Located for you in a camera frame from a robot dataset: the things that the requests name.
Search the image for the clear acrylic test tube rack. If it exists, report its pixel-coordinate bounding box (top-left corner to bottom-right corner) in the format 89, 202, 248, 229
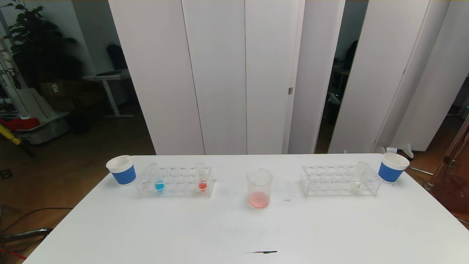
299, 164, 383, 197
135, 164, 217, 198

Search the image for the brown cardboard box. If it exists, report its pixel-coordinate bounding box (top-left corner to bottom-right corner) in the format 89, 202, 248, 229
40, 81, 74, 98

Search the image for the red floor cable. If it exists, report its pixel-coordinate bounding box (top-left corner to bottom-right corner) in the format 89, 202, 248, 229
0, 249, 26, 260

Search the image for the dark green potted plant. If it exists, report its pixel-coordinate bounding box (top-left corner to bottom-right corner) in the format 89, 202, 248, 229
2, 0, 83, 88

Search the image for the white pole with lettering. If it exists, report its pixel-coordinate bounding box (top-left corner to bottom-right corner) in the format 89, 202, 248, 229
0, 35, 28, 118

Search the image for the white paper cup blue sleeve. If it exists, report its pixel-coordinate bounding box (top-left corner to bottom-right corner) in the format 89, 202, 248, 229
106, 155, 137, 186
378, 152, 410, 183

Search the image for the thin metal rod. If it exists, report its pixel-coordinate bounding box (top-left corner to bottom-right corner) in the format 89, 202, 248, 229
409, 166, 435, 176

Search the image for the black backpack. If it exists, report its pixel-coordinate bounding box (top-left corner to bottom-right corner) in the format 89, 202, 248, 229
106, 42, 128, 70

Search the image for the test tube pale yellow pigment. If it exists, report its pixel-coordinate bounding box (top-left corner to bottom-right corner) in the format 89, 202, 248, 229
351, 161, 369, 193

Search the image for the white machine base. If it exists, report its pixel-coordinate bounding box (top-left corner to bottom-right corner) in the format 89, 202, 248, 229
15, 87, 70, 144

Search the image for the black floor cable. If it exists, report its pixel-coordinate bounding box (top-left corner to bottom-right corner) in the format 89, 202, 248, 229
0, 207, 74, 235

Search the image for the yellow tool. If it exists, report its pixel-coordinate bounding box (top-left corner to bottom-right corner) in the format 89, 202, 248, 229
0, 123, 21, 145

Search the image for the grey metal leg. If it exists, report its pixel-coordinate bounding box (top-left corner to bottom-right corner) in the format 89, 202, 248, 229
0, 227, 53, 242

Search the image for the test tube with blue pigment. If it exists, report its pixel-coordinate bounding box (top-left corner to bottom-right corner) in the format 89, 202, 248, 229
148, 163, 165, 192

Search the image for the clear glass beaker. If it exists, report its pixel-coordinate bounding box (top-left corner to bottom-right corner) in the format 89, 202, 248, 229
246, 168, 273, 210

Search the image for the white desk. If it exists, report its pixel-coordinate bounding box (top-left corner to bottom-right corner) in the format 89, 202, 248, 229
83, 70, 134, 118

